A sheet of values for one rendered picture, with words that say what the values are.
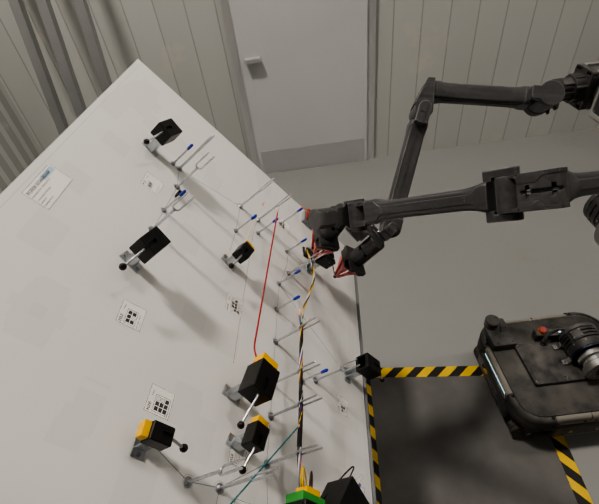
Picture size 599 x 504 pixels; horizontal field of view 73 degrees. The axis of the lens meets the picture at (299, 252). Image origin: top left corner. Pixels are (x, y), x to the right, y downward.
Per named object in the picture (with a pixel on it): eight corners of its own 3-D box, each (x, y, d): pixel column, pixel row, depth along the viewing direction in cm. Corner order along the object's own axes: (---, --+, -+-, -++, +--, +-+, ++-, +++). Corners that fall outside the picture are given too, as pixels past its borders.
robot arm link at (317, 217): (370, 229, 110) (366, 197, 110) (339, 235, 103) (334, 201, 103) (340, 232, 120) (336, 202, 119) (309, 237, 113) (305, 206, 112)
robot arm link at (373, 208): (528, 218, 85) (523, 165, 84) (519, 221, 80) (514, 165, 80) (359, 233, 115) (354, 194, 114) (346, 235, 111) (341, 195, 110)
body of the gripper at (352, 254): (347, 272, 130) (363, 259, 125) (341, 247, 136) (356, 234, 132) (362, 277, 133) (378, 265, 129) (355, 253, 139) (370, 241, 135)
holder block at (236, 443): (214, 472, 73) (241, 463, 69) (231, 427, 80) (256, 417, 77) (232, 486, 74) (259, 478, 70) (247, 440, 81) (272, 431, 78)
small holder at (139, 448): (168, 470, 67) (191, 461, 64) (125, 454, 63) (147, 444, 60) (175, 441, 70) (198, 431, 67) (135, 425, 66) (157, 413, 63)
